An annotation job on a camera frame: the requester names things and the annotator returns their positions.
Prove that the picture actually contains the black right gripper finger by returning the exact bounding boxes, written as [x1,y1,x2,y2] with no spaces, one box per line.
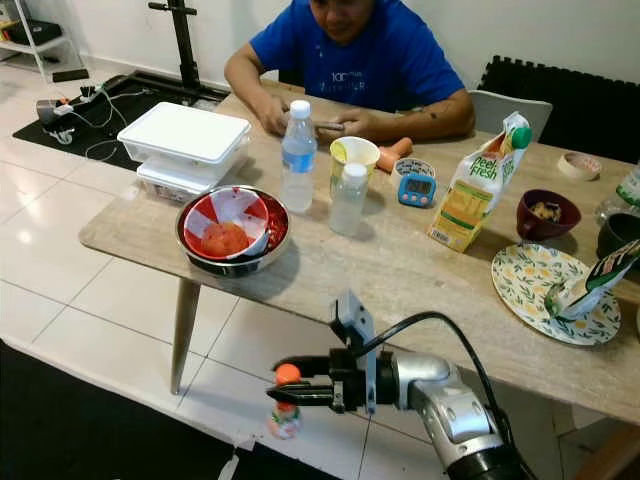
[271,354,337,375]
[266,383,337,407]

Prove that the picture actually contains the small bottle orange cap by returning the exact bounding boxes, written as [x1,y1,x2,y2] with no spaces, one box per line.
[266,362,305,442]

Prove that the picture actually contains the person's left hand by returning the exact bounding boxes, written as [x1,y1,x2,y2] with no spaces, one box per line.
[334,108,382,140]

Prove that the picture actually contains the person's right hand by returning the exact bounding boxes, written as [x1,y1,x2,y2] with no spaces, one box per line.
[259,91,312,138]

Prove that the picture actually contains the black floor mat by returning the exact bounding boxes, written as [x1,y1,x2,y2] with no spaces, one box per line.
[0,342,236,480]
[228,440,366,480]
[12,70,231,163]

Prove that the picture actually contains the light wooden table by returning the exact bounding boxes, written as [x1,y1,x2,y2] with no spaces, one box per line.
[78,88,640,426]

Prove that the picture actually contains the steel bowl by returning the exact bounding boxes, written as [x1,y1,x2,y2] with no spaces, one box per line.
[175,185,292,279]

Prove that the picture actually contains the red tomato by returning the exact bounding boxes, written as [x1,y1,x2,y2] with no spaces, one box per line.
[200,221,250,259]

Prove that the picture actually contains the small clear bottle white cap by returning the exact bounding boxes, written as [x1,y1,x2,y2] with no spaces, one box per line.
[327,162,370,239]

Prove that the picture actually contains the red white paper wrapper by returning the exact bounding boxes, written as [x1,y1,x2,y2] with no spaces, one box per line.
[184,188,272,261]

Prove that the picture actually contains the floral print plate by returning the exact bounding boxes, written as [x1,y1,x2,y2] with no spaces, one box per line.
[491,243,624,348]

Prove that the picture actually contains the blue digital timer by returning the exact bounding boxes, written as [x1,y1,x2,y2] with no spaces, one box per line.
[395,157,440,210]

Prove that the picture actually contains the water bottle blue label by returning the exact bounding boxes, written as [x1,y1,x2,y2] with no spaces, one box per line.
[279,99,319,215]

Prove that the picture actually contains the yellow paper cup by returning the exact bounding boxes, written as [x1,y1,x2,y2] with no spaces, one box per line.
[328,136,382,197]

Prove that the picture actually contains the yellow green juice carton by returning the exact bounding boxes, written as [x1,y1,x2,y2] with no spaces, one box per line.
[426,111,534,254]

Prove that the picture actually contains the orange carrot piece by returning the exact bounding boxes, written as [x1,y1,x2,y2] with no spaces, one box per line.
[375,137,415,175]

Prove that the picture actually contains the small white food container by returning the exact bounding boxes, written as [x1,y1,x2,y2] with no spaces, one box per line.
[135,155,233,207]

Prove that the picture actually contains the maroon bowl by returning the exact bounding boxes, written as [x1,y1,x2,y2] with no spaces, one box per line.
[517,189,583,243]

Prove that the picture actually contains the large white food container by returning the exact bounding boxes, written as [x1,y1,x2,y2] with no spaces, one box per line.
[117,101,252,168]

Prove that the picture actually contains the beige masking tape roll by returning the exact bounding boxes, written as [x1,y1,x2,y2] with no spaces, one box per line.
[557,151,603,183]

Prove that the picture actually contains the grey chair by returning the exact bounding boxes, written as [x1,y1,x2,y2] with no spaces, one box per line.
[467,89,554,143]

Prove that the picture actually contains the person in blue shirt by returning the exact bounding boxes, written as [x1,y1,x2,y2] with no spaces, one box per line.
[225,0,476,141]

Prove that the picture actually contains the black bowl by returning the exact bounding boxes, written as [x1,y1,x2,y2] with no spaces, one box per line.
[597,211,640,259]

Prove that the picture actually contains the black pole stand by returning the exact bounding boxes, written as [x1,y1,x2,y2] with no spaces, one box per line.
[95,0,231,106]

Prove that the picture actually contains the large clear plastic bottle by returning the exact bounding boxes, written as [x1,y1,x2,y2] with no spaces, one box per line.
[610,160,640,226]

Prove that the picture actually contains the white power strip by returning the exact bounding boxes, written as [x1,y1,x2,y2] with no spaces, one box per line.
[50,88,106,113]

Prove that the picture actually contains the white shelf rack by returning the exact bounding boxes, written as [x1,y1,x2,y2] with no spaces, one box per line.
[0,0,91,83]

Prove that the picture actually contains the black case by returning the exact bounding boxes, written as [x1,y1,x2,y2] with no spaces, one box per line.
[28,20,76,46]

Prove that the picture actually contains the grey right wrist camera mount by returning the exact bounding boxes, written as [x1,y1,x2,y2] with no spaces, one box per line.
[335,290,379,416]

